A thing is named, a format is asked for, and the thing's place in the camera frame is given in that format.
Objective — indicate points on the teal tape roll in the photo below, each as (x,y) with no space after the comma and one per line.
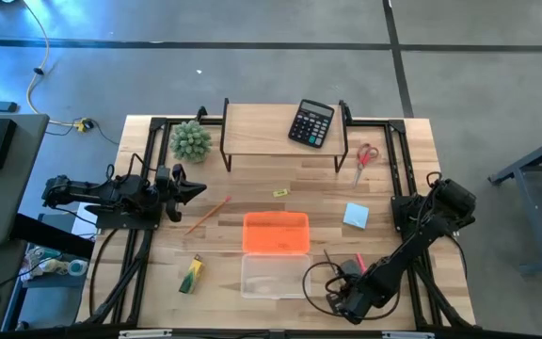
(78,267)

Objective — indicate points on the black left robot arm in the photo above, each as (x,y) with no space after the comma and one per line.
(87,188)

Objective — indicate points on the pink marker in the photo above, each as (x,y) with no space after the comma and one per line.
(361,263)

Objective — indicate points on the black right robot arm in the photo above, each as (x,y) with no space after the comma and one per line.
(393,268)

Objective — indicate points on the orange wooden pencil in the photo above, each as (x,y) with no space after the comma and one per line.
(207,215)

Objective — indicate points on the green yellow crayon box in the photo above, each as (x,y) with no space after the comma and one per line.
(191,278)

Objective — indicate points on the green artificial succulent plant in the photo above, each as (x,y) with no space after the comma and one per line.
(190,141)

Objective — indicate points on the clear plastic bag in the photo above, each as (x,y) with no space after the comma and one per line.
(47,263)

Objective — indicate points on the grey desk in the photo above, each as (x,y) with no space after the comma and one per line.
(7,198)

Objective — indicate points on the black metal table frame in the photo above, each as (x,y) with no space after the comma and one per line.
(397,126)

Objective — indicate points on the blue sticky note pad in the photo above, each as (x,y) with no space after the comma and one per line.
(355,215)

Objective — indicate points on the black desk calculator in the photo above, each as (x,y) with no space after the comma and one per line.
(311,124)

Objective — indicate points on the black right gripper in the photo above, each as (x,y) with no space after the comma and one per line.
(352,301)

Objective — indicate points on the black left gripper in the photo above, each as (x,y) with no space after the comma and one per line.
(177,198)

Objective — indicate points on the blue-grey metal table frame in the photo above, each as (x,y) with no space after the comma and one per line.
(534,157)

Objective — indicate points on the dark pencil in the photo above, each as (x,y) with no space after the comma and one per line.
(329,260)

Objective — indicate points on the silver metal bracket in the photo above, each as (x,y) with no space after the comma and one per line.
(407,335)
(145,334)

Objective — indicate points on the wooden shelf riser black legs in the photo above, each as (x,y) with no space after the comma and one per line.
(261,129)

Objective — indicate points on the small yellow eraser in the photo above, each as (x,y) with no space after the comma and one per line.
(280,192)

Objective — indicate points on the clear pencil box orange lid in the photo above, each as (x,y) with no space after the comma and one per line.
(275,233)

